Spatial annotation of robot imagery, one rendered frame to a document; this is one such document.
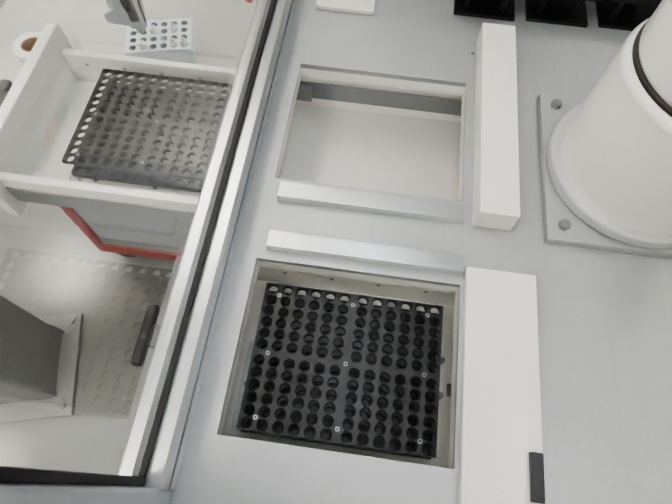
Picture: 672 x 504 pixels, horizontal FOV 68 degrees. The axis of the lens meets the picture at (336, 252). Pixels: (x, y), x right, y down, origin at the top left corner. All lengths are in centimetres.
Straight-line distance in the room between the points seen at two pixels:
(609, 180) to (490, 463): 33
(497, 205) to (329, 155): 31
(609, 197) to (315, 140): 44
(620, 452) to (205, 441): 42
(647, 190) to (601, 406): 23
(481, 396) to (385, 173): 39
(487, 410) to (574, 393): 10
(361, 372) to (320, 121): 44
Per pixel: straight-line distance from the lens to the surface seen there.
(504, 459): 56
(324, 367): 60
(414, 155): 83
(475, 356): 57
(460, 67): 80
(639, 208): 65
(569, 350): 62
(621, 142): 61
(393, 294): 69
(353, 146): 83
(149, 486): 52
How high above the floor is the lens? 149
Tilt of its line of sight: 65 degrees down
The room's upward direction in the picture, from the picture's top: 3 degrees clockwise
